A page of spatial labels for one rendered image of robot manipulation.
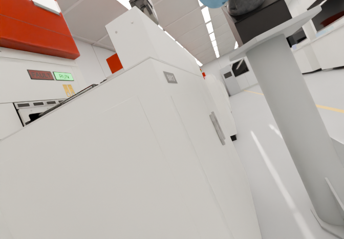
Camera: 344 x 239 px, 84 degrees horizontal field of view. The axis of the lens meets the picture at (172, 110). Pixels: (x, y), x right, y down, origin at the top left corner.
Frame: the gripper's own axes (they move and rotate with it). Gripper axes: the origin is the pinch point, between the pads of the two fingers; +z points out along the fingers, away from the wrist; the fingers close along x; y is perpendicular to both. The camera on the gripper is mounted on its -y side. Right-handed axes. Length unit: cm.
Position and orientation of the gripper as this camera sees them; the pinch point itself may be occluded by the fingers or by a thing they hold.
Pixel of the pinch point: (157, 23)
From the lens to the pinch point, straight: 93.0
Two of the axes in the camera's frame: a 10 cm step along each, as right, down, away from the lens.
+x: -2.6, 1.2, -9.6
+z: 4.0, 9.1, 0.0
